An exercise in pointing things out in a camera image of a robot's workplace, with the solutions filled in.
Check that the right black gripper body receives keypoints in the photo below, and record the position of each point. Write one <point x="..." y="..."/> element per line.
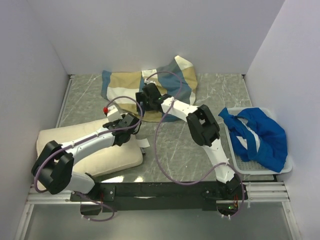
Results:
<point x="147" y="103"/>

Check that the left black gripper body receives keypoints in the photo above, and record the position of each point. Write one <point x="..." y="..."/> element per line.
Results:
<point x="128" y="137"/>

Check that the cream white pillow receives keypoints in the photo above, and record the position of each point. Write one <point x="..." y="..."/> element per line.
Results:
<point x="105" y="161"/>

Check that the blue beige patchwork pillowcase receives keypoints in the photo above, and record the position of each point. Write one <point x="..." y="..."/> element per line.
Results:
<point x="177" y="77"/>

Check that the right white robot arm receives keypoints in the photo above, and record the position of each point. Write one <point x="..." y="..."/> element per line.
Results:
<point x="204" y="131"/>

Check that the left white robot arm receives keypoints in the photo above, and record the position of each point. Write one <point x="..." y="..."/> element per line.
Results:
<point x="53" y="169"/>

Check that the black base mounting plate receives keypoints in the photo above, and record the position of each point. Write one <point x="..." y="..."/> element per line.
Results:
<point x="137" y="196"/>

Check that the blue cloth in basket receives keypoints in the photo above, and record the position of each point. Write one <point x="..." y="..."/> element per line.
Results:
<point x="260" y="135"/>

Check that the white plastic basket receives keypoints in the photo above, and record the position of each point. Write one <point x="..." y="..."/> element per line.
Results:
<point x="262" y="165"/>

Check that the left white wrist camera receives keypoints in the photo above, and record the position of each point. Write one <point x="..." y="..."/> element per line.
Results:
<point x="112" y="113"/>

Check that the aluminium rail frame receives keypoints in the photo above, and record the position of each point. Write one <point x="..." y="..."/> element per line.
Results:
<point x="257" y="192"/>

